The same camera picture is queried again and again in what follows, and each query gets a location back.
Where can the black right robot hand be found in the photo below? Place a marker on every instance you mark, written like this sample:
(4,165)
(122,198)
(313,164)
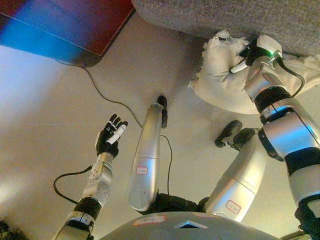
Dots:
(267,46)

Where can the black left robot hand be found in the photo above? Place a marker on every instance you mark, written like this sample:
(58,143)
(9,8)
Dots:
(107,140)

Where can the silver robot leg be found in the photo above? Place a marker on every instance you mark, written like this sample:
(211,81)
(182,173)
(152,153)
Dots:
(147,155)
(237,185)

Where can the silver robot torso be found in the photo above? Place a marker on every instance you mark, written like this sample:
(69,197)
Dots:
(175,225)

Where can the black robot foot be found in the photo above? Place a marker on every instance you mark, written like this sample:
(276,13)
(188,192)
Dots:
(163,110)
(232,132)

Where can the black left robot foot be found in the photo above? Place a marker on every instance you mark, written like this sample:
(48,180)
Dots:
(163,110)

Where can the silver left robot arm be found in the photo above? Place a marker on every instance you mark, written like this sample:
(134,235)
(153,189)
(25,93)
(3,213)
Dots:
(100,182)

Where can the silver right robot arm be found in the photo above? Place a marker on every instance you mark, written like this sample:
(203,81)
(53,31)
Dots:
(287,132)

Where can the silver right robot leg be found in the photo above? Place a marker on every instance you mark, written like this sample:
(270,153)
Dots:
(237,185)

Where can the white frilled pillow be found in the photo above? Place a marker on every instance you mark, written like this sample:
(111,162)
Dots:
(220,72)

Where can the black right robot foot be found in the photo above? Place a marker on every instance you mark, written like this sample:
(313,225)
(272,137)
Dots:
(232,132)

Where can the grey fabric armchair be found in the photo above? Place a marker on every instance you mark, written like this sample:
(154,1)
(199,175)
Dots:
(225,15)

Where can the silver left robot leg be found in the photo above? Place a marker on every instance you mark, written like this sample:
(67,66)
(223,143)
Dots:
(147,155)

